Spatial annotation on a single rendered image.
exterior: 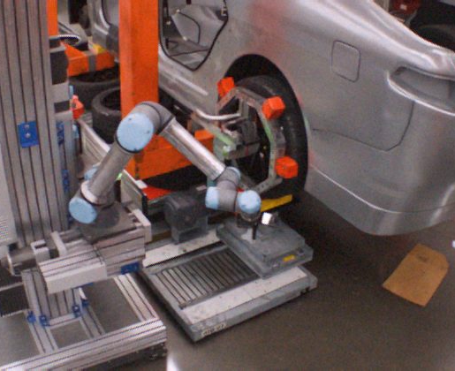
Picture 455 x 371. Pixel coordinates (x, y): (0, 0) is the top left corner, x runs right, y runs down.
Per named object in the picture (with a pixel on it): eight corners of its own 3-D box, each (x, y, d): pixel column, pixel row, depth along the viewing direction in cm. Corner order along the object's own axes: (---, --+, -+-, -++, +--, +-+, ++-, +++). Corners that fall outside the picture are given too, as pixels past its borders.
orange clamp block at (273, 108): (278, 117, 272) (286, 108, 264) (265, 120, 268) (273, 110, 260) (272, 106, 274) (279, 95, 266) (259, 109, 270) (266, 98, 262)
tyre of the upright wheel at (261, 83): (336, 92, 267) (256, 58, 315) (299, 100, 255) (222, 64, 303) (324, 208, 298) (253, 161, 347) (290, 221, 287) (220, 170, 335)
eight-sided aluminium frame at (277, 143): (279, 208, 289) (289, 111, 261) (269, 212, 286) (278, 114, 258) (222, 163, 327) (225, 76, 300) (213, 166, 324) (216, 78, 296)
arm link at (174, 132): (134, 106, 209) (229, 189, 219) (125, 117, 199) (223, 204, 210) (153, 86, 203) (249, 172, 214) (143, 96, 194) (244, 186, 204)
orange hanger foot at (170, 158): (234, 154, 351) (237, 102, 333) (159, 175, 325) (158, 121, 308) (220, 143, 362) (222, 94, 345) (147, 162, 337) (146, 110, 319)
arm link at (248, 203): (238, 186, 195) (262, 190, 194) (239, 196, 206) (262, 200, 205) (234, 208, 193) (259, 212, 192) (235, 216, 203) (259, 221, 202)
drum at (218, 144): (260, 157, 293) (261, 133, 286) (225, 167, 283) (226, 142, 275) (244, 147, 303) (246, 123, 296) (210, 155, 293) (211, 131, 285)
